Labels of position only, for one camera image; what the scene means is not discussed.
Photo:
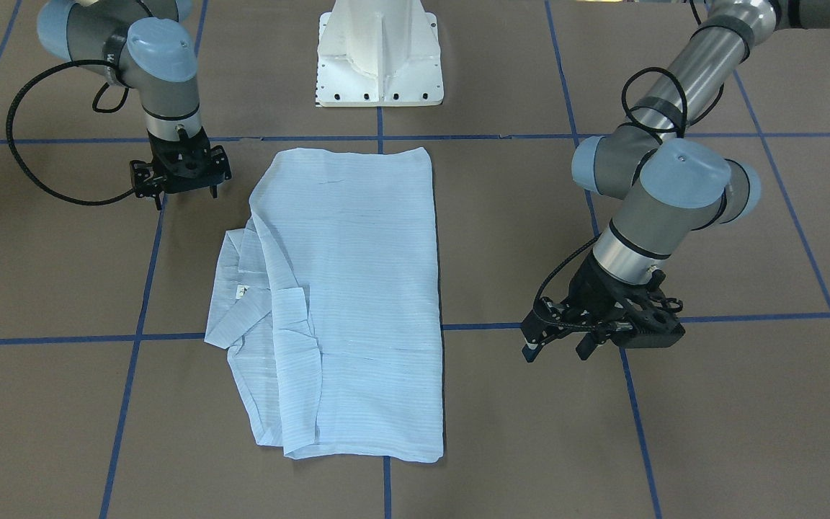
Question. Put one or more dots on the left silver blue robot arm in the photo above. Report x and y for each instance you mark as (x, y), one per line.
(667, 185)

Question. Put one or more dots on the white central pedestal column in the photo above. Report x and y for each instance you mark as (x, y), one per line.
(378, 54)

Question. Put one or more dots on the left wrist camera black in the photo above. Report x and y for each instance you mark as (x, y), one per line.
(652, 316)

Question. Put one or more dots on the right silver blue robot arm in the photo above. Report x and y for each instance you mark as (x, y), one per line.
(142, 46)

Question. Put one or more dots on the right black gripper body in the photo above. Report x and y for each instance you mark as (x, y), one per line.
(143, 178)

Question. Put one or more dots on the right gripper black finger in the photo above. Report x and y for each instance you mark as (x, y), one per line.
(219, 168)
(146, 183)

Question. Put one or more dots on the light blue button-up shirt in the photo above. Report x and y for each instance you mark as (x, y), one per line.
(327, 305)

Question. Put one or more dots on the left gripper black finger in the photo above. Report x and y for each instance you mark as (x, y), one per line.
(537, 334)
(592, 340)

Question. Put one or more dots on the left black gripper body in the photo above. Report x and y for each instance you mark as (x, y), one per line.
(591, 287)

